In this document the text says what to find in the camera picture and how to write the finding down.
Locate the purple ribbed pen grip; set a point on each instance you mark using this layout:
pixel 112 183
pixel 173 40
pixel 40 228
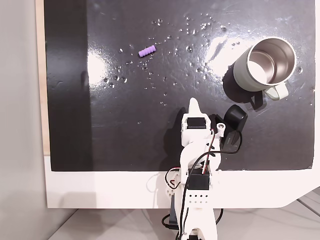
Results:
pixel 147 51

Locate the pale green steel mug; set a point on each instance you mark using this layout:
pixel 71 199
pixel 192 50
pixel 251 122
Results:
pixel 240 72

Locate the black table mat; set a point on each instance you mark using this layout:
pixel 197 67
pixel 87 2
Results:
pixel 125 125

